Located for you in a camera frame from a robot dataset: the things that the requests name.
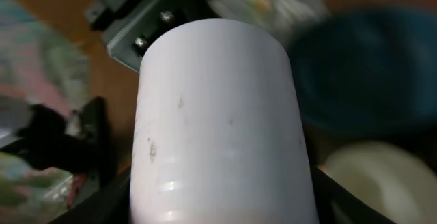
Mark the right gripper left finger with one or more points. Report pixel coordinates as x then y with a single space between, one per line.
111 205

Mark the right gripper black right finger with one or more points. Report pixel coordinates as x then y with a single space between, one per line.
328 192

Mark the cream plastic cup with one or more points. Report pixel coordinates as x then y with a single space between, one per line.
388 179

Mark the pink plastic cup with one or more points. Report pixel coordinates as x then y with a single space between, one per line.
218 135

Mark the clear plastic waste bin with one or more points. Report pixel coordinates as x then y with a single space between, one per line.
278 17

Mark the dark blue plate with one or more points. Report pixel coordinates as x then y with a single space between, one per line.
368 73

